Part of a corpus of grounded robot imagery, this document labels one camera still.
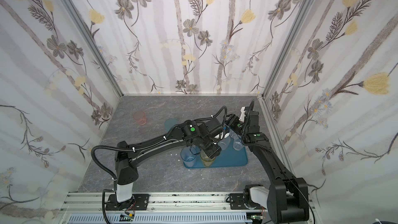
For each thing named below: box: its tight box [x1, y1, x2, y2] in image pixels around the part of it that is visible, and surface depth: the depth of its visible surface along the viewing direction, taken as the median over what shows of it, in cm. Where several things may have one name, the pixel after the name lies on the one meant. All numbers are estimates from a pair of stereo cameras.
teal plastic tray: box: [183, 143, 249, 168], surface depth 90 cm
